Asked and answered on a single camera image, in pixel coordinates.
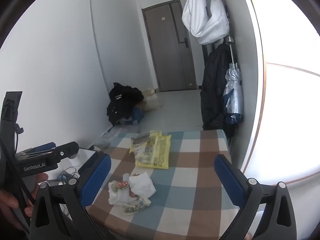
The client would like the beige bag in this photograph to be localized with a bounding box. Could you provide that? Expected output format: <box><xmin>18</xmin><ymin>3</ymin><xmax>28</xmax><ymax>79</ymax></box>
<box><xmin>141</xmin><ymin>88</ymin><xmax>163</xmax><ymax>112</ymax></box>

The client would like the person's left hand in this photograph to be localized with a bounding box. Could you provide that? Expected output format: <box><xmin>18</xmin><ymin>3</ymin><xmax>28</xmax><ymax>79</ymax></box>
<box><xmin>0</xmin><ymin>173</ymin><xmax>48</xmax><ymax>230</ymax></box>

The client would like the brown door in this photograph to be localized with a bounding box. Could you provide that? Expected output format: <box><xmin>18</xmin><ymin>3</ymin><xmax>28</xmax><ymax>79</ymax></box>
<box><xmin>142</xmin><ymin>0</ymin><xmax>198</xmax><ymax>92</ymax></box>

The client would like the white hanging jacket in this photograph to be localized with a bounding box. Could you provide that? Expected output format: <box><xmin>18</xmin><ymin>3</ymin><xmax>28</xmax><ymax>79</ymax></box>
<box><xmin>182</xmin><ymin>0</ymin><xmax>230</xmax><ymax>45</ymax></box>

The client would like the plaid bed sheet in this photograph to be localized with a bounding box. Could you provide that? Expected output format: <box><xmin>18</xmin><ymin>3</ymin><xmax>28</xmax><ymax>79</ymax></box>
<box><xmin>85</xmin><ymin>129</ymin><xmax>247</xmax><ymax>240</ymax></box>

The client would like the white round container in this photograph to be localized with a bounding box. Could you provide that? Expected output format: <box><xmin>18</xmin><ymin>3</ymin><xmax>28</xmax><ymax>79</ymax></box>
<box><xmin>69</xmin><ymin>154</ymin><xmax>82</xmax><ymax>170</ymax></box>

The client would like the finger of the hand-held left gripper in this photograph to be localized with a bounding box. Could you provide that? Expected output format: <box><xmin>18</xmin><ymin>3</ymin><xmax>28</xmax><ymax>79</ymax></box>
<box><xmin>53</xmin><ymin>141</ymin><xmax>79</xmax><ymax>159</ymax></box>
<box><xmin>15</xmin><ymin>142</ymin><xmax>57</xmax><ymax>156</ymax></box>

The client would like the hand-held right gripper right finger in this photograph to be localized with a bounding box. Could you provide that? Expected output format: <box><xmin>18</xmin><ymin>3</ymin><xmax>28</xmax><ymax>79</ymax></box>
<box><xmin>214</xmin><ymin>154</ymin><xmax>298</xmax><ymax>240</ymax></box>

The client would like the green patterned wrapper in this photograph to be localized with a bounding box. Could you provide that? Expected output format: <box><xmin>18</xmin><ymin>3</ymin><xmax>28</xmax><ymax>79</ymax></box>
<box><xmin>122</xmin><ymin>197</ymin><xmax>152</xmax><ymax>215</ymax></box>

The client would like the dark blue bedside cabinet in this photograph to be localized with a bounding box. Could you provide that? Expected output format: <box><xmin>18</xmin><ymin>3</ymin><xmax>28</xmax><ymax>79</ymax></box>
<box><xmin>77</xmin><ymin>148</ymin><xmax>101</xmax><ymax>176</ymax></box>

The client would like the black hanging jacket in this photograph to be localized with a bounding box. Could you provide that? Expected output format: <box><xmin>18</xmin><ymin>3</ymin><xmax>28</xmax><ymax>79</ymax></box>
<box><xmin>200</xmin><ymin>44</ymin><xmax>242</xmax><ymax>138</ymax></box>

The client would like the white tissue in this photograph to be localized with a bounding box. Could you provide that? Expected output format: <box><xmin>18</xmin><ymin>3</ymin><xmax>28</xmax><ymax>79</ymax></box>
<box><xmin>129</xmin><ymin>172</ymin><xmax>157</xmax><ymax>197</ymax></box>

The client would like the silver folded umbrella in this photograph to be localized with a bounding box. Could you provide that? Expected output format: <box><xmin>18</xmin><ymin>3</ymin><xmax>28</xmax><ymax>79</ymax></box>
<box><xmin>223</xmin><ymin>37</ymin><xmax>244</xmax><ymax>125</ymax></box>

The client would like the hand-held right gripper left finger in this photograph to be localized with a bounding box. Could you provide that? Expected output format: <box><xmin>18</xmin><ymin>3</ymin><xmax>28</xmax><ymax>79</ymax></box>
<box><xmin>29</xmin><ymin>154</ymin><xmax>112</xmax><ymax>240</ymax></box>

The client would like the yellow plastic bag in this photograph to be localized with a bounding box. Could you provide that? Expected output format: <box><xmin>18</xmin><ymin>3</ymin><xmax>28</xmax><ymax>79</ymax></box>
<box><xmin>129</xmin><ymin>131</ymin><xmax>172</xmax><ymax>170</ymax></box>

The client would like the clear plastic bag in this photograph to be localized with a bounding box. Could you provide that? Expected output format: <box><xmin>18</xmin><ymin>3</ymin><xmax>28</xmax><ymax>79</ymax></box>
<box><xmin>94</xmin><ymin>126</ymin><xmax>125</xmax><ymax>150</ymax></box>

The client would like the white plastic bag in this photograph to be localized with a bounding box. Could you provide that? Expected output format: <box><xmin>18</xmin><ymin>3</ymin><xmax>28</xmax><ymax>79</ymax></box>
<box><xmin>108</xmin><ymin>180</ymin><xmax>133</xmax><ymax>205</ymax></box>

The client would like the pile of black clothes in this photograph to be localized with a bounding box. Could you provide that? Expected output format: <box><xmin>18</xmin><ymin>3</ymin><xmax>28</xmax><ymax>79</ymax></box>
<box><xmin>107</xmin><ymin>82</ymin><xmax>145</xmax><ymax>127</ymax></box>

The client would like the tangle of cables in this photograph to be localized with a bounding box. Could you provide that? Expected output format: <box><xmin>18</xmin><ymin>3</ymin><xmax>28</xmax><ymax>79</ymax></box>
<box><xmin>57</xmin><ymin>167</ymin><xmax>79</xmax><ymax>183</ymax></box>

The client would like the blue cardboard box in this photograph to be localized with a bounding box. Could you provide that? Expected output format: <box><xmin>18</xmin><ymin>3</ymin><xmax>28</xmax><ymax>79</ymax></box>
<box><xmin>120</xmin><ymin>104</ymin><xmax>145</xmax><ymax>125</ymax></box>

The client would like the clear printed packet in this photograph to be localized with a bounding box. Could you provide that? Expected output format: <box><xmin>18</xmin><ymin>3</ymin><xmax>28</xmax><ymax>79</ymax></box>
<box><xmin>130</xmin><ymin>133</ymin><xmax>151</xmax><ymax>153</ymax></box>

